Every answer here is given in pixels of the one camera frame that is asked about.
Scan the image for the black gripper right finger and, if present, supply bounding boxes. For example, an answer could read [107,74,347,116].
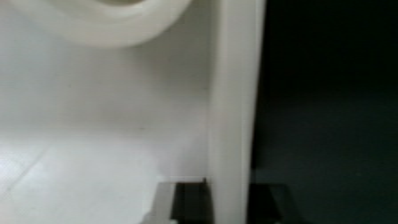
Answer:
[247,183,306,224]

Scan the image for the white square tabletop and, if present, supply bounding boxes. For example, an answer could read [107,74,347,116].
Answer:
[0,0,267,224]

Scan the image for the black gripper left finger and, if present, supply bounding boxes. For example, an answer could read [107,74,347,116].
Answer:
[148,180,212,224]

